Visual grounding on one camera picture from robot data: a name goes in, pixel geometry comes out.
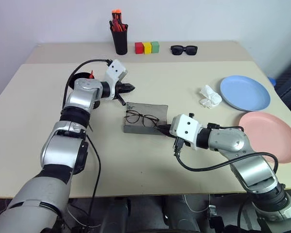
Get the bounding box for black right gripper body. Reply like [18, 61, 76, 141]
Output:
[168, 125, 186, 149]

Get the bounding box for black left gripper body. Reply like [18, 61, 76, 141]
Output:
[114, 82, 127, 97]

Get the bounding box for thin black framed eyeglasses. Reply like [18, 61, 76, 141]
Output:
[124, 110, 160, 128]

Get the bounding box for grey glasses pouch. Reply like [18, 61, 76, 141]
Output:
[123, 101, 169, 135]

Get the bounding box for tall black tool holder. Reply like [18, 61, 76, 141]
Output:
[111, 23, 129, 55]

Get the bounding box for crumpled white tissue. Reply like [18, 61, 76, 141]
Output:
[198, 84, 223, 109]

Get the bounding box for black sunglasses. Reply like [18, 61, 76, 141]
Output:
[170, 45, 198, 57]

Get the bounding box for dark rounded shape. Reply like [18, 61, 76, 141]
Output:
[160, 195, 210, 233]
[99, 197, 132, 233]

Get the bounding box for blue plastic plate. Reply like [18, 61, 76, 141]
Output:
[220, 75, 272, 112]

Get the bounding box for pink plastic plate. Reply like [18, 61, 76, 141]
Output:
[238, 111, 291, 164]

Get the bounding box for small blue round object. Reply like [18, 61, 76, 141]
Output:
[266, 76, 278, 88]

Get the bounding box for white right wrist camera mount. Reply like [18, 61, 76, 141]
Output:
[169, 114, 202, 151]

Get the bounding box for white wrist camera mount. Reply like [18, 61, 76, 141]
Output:
[169, 114, 202, 151]
[103, 59, 128, 100]

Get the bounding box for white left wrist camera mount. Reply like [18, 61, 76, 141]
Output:
[103, 59, 128, 100]

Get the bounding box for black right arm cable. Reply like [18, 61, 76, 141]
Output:
[175, 145, 280, 173]

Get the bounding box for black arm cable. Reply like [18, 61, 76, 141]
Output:
[175, 145, 280, 173]
[62, 59, 113, 110]

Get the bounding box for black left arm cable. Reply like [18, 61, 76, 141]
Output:
[62, 59, 113, 110]

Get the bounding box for thin white wire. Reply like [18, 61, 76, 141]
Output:
[183, 194, 212, 213]

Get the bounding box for thin black hanging cable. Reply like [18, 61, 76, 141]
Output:
[85, 123, 102, 229]

